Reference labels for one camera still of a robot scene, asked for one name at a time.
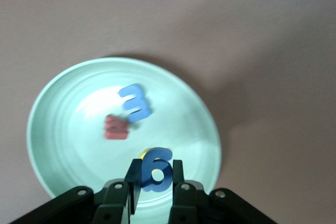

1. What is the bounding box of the blue foam letter m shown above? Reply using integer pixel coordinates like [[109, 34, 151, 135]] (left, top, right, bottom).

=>
[[118, 84, 153, 124]]

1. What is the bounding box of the green plate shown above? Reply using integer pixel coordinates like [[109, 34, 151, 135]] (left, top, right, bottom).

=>
[[26, 57, 222, 208]]

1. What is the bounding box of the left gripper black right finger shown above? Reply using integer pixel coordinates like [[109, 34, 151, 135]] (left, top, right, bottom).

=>
[[167, 159, 205, 224]]

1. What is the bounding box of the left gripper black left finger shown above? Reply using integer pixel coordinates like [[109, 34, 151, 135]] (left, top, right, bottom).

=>
[[94, 158, 142, 224]]

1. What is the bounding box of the blue foam letter g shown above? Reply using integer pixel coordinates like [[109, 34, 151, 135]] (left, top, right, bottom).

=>
[[140, 147, 174, 193]]

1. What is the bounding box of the red foam letter w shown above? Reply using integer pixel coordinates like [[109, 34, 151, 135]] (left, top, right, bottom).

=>
[[103, 115, 131, 141]]

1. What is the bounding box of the yellow lowercase foam letter h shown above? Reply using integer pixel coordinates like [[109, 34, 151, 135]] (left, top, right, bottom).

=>
[[138, 148, 161, 177]]

